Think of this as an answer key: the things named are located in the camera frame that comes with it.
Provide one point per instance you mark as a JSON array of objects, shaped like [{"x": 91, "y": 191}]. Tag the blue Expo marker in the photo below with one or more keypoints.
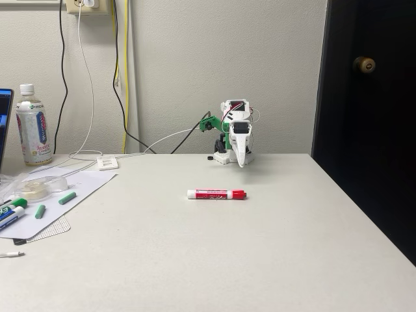
[{"x": 13, "y": 216}]

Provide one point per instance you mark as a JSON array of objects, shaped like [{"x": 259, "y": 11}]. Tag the clear plastic wrapper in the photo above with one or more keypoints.
[{"x": 9, "y": 188}]

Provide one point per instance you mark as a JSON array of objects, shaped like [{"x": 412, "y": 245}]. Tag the green gripper camera mount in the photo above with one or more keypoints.
[{"x": 215, "y": 122}]

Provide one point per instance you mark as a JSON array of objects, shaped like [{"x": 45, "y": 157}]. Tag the red Expo marker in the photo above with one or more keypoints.
[{"x": 211, "y": 194}]

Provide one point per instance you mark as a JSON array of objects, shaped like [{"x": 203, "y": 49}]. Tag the black door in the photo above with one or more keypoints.
[{"x": 373, "y": 146}]

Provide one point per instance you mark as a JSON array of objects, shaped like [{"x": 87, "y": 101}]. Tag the beige wall outlet plate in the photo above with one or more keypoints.
[{"x": 73, "y": 8}]

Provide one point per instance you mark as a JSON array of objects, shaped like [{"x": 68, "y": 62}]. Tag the white switch wall plate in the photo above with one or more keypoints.
[{"x": 107, "y": 163}]

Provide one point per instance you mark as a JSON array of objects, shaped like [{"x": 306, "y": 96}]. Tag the white charger plug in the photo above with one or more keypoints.
[{"x": 91, "y": 3}]

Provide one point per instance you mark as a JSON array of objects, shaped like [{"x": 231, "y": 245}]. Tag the green Expo marker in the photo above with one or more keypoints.
[{"x": 16, "y": 203}]

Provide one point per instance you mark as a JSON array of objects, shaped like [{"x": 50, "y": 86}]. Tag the clear tape dispenser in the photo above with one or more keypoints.
[{"x": 39, "y": 188}]

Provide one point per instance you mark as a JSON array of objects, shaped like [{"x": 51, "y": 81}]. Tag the brass door knob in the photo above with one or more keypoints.
[{"x": 364, "y": 65}]

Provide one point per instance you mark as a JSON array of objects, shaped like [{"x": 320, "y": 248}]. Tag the grey mesh mat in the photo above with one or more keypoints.
[{"x": 55, "y": 229}]

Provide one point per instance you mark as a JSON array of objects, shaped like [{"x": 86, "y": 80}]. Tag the jasmine tea plastic bottle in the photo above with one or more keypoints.
[{"x": 34, "y": 130}]

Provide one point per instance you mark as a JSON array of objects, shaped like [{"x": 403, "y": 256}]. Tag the green marker cap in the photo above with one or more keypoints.
[
  {"x": 40, "y": 211},
  {"x": 67, "y": 198}
]

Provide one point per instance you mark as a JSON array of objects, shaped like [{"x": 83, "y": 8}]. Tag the white paper sheet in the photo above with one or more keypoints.
[{"x": 87, "y": 185}]

